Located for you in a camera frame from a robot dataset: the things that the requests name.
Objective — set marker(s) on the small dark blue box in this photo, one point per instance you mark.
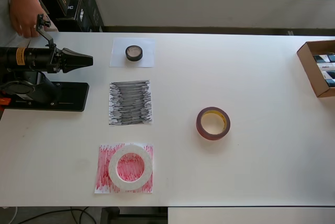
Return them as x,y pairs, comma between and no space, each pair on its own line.
320,58

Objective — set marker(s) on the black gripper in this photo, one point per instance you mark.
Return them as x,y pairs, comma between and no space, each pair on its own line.
55,60

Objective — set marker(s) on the white tape roll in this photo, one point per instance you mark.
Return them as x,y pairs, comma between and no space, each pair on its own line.
112,169

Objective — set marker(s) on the small white labelled box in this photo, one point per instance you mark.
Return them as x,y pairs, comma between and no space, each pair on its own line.
325,67

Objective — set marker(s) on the plain white paper sheet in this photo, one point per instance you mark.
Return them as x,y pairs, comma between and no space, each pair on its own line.
117,60

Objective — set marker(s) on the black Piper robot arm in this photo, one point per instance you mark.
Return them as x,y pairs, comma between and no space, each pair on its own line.
31,59

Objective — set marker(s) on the black scribbled paper sheet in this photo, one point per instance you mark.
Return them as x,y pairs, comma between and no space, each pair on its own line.
131,103

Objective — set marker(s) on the red tape roll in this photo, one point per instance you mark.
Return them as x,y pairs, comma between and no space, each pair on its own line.
212,137

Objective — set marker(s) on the orange black clamp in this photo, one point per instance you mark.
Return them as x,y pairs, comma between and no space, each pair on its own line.
4,101

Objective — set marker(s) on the black table leg frame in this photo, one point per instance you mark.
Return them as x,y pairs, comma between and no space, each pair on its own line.
110,216

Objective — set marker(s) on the small black white box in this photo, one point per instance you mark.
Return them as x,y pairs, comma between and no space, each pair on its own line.
329,78

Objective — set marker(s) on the open brown cardboard tray box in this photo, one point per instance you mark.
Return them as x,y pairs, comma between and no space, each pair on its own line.
310,72

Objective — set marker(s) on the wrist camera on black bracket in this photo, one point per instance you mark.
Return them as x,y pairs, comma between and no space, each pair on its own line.
42,22

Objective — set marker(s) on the black tape roll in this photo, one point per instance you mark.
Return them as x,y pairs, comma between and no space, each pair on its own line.
134,59

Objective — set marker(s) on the red scribbled paper sheet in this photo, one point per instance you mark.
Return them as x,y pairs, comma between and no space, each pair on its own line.
102,177

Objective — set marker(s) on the black AOC carton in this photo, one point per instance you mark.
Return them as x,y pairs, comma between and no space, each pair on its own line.
89,12

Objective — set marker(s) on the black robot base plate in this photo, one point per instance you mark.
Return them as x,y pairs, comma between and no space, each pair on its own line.
73,98

